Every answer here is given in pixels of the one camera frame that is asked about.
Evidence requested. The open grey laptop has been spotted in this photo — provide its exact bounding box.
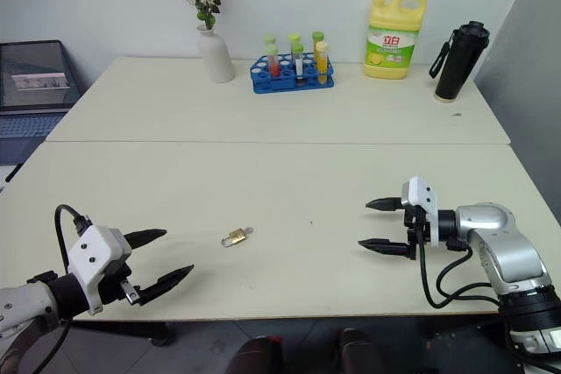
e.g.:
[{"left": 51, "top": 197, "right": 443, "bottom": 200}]
[{"left": 0, "top": 39, "right": 83, "bottom": 166}]

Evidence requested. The green-capped tube white liquid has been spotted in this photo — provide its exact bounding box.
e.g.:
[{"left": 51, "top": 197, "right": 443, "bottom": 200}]
[{"left": 290, "top": 42, "right": 306, "bottom": 85}]

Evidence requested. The blue test tube rack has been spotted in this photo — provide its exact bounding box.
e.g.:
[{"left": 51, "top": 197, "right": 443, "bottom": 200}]
[{"left": 249, "top": 53, "right": 337, "bottom": 95}]

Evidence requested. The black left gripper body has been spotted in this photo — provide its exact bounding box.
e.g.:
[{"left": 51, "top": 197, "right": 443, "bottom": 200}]
[{"left": 97, "top": 261, "right": 146, "bottom": 307}]

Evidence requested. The yellow dish soap bottle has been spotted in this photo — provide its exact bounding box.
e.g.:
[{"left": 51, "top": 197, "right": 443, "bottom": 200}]
[{"left": 363, "top": 0, "right": 429, "bottom": 81}]

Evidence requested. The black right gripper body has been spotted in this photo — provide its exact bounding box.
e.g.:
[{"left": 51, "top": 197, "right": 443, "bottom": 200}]
[{"left": 402, "top": 204, "right": 429, "bottom": 261}]

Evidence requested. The white ceramic vase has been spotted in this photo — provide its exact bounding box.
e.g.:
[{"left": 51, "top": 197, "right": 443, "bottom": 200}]
[{"left": 195, "top": 24, "right": 237, "bottom": 84}]

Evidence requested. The small brass padlock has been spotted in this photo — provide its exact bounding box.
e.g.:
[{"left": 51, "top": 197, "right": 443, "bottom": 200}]
[{"left": 220, "top": 228, "right": 247, "bottom": 249}]

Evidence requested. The black table frame foot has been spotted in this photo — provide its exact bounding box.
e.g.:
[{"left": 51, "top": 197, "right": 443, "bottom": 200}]
[{"left": 69, "top": 320, "right": 177, "bottom": 347}]

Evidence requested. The yellow-capped tube orange liquid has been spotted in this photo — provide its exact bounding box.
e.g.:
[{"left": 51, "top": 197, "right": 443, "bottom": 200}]
[{"left": 314, "top": 40, "right": 330, "bottom": 87}]

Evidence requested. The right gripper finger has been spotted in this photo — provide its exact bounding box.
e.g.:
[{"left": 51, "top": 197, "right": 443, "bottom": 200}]
[
  {"left": 357, "top": 237, "right": 414, "bottom": 258},
  {"left": 365, "top": 196, "right": 404, "bottom": 213}
]

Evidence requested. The dark rounded shape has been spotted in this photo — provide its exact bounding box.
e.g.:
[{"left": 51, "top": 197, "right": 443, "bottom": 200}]
[
  {"left": 334, "top": 328, "right": 387, "bottom": 374},
  {"left": 224, "top": 334, "right": 287, "bottom": 374}
]

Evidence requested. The green-capped tube red liquid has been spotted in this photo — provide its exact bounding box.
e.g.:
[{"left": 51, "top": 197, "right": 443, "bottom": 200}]
[{"left": 264, "top": 43, "right": 282, "bottom": 81}]

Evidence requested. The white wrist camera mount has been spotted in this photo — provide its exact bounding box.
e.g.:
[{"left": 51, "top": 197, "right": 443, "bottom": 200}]
[
  {"left": 401, "top": 175, "right": 440, "bottom": 248},
  {"left": 67, "top": 224, "right": 133, "bottom": 316}
]

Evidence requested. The black tumbler with strap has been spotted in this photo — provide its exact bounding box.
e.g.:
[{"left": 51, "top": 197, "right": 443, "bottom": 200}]
[{"left": 428, "top": 20, "right": 491, "bottom": 105}]

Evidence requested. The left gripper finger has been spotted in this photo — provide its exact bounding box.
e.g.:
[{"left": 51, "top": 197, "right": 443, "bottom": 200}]
[
  {"left": 124, "top": 228, "right": 168, "bottom": 252},
  {"left": 139, "top": 264, "right": 195, "bottom": 306}
]

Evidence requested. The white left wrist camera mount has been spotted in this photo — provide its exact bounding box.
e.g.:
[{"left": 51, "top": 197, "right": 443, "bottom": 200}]
[{"left": 67, "top": 224, "right": 133, "bottom": 316}]

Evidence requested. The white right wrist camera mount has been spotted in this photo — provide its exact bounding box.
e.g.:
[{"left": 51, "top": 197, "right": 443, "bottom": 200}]
[{"left": 401, "top": 175, "right": 440, "bottom": 248}]

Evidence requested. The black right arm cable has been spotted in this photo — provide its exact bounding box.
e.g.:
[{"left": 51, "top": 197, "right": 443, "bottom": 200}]
[{"left": 415, "top": 215, "right": 503, "bottom": 310}]

